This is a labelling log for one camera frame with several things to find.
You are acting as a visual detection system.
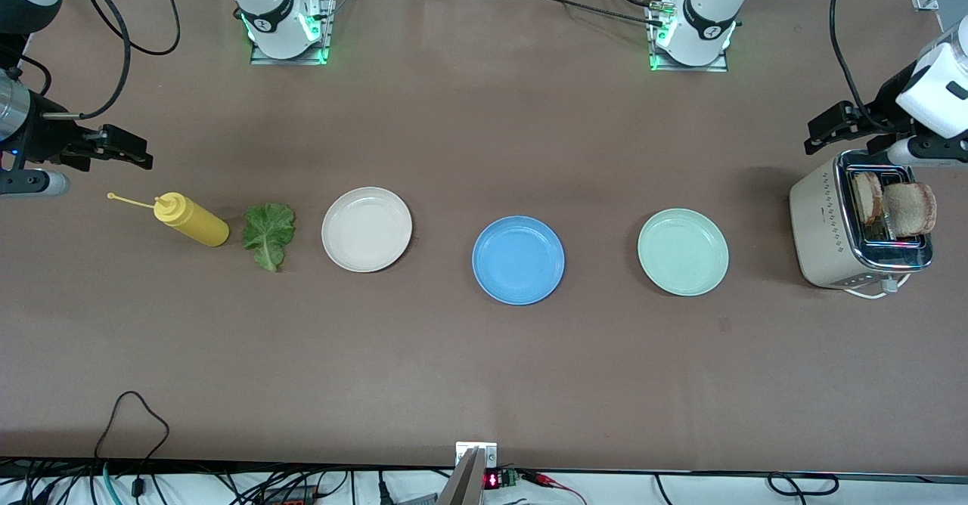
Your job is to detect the red and black clip leads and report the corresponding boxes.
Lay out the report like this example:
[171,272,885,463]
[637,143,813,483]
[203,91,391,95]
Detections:
[520,470,589,505]

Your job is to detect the white toaster power cord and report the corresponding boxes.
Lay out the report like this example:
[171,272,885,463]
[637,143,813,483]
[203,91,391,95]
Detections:
[843,277,912,299]

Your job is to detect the beige round plate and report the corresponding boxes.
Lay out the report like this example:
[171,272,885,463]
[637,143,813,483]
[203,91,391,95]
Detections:
[321,187,414,273]

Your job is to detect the thin black looped cable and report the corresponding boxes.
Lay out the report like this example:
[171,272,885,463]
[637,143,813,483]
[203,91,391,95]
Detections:
[94,391,171,500]

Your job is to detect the black orange power adapter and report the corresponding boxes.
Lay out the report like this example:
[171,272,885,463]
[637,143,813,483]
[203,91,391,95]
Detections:
[261,482,322,505]

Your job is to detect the yellow mustard squeeze bottle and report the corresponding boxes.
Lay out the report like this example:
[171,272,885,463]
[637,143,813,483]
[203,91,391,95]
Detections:
[107,191,230,247]

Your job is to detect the grey aluminium bar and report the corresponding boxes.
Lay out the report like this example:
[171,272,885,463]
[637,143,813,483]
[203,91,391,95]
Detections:
[437,448,485,505]

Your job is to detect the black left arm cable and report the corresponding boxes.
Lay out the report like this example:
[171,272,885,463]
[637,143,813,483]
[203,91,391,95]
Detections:
[828,0,886,132]

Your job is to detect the long black table cable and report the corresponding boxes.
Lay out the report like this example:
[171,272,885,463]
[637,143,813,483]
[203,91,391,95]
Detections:
[484,0,670,29]

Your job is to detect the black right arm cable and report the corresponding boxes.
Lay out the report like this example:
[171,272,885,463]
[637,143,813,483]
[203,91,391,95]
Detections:
[42,0,182,122]

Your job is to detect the coiled black cable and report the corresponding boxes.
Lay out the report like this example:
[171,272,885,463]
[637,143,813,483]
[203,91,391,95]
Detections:
[765,472,842,497]

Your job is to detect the cream chrome toaster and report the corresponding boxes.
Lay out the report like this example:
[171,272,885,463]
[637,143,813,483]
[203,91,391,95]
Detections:
[789,148,934,290]

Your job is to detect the green lettuce leaf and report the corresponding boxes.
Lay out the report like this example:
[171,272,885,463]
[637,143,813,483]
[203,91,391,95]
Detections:
[242,203,297,273]

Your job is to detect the toasted bread slice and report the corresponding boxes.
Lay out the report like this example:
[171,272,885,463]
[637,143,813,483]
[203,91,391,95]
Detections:
[851,171,884,226]
[881,181,938,239]

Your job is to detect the mint green round plate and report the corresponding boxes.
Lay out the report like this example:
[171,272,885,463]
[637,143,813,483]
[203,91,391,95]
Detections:
[637,208,730,297]

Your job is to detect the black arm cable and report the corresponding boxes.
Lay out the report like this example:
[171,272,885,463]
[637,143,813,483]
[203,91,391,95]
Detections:
[828,0,886,132]
[42,0,182,122]

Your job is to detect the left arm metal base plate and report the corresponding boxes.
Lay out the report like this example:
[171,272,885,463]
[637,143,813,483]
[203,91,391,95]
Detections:
[649,0,729,73]

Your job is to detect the white metal mount bracket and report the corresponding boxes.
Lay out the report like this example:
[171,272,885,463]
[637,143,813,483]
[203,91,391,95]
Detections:
[456,442,498,469]

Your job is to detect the blue round plate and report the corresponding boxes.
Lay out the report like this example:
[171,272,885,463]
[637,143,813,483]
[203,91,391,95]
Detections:
[472,215,566,305]

